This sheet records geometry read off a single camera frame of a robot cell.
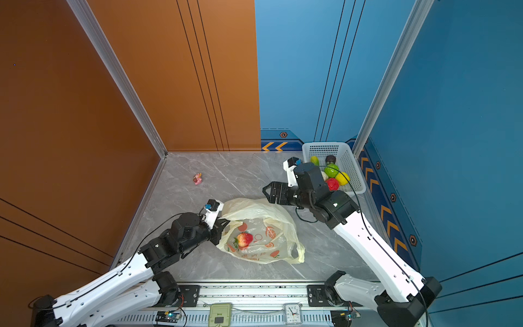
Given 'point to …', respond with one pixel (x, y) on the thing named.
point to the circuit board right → (341, 318)
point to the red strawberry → (243, 240)
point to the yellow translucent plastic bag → (259, 231)
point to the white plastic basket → (345, 160)
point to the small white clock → (293, 313)
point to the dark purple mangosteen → (330, 158)
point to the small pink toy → (197, 178)
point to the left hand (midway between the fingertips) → (230, 218)
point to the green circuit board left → (169, 317)
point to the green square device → (220, 315)
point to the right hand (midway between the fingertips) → (268, 192)
